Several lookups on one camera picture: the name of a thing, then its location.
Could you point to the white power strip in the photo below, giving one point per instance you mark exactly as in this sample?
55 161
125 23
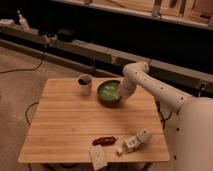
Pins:
134 142

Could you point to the black box on ledge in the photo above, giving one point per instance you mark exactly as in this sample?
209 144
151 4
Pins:
66 35

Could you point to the green ceramic bowl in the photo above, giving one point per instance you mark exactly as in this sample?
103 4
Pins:
107 93

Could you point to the wooden table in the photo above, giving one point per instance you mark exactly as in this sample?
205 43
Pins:
66 122

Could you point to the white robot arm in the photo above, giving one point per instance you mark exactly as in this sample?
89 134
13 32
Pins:
194 140

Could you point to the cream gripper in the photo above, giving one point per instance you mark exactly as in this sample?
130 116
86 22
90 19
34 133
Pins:
125 91

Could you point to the red chili pepper toy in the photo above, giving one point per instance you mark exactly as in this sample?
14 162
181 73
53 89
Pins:
104 141

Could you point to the white spray bottle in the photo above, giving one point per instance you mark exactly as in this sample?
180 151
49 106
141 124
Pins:
23 22

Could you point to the white cup with dark liquid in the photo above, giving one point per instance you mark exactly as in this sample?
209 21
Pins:
85 84

